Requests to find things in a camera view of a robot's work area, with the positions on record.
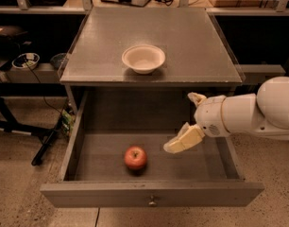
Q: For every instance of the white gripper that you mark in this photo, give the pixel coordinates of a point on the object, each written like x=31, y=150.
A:
x=208, y=115

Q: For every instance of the red apple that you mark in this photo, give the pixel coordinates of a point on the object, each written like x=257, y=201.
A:
x=135, y=158

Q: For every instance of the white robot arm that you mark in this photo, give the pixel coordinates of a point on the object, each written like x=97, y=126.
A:
x=263, y=114

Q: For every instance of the grey open top drawer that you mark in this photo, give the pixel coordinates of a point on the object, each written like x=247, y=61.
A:
x=109, y=121

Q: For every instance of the grey cabinet with counter top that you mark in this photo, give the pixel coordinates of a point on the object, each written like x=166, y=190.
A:
x=196, y=51

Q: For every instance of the metal drawer knob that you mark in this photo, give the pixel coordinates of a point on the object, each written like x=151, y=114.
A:
x=152, y=201

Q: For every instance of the white paper bowl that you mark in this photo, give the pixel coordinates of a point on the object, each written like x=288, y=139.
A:
x=144, y=58

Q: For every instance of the green small object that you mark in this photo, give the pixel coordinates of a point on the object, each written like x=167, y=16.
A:
x=67, y=123

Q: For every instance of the dark small bowl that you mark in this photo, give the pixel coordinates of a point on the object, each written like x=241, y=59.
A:
x=58, y=60

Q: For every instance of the grey low shelf bench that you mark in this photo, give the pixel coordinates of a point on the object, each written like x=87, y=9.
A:
x=43, y=73

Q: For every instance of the black stand leg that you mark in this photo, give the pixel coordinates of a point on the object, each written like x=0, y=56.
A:
x=46, y=136

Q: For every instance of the white bowl with cables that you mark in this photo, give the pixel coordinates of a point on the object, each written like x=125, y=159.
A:
x=26, y=61

